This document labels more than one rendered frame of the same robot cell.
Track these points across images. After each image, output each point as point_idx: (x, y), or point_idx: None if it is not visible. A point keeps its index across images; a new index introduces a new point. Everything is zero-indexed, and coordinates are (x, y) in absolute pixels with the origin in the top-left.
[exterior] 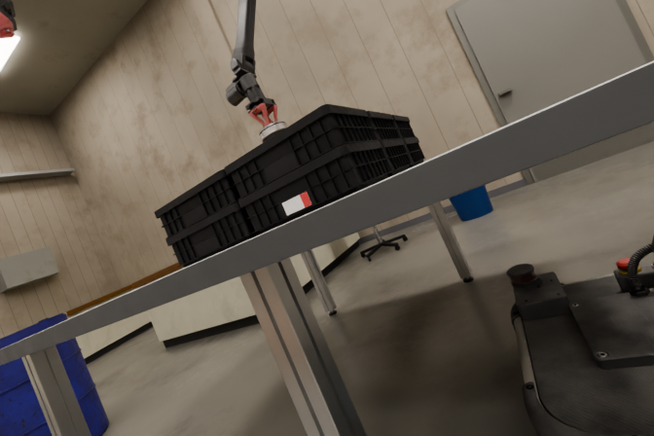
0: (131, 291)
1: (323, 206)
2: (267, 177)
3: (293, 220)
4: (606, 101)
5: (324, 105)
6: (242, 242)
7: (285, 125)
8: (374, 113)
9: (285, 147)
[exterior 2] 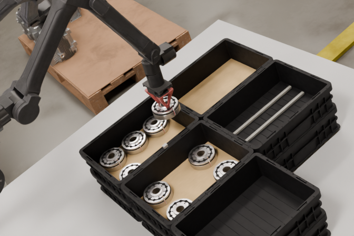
0: (102, 110)
1: (47, 166)
2: (138, 128)
3: (40, 159)
4: None
5: (79, 151)
6: (55, 147)
7: (156, 117)
8: (128, 195)
9: (115, 134)
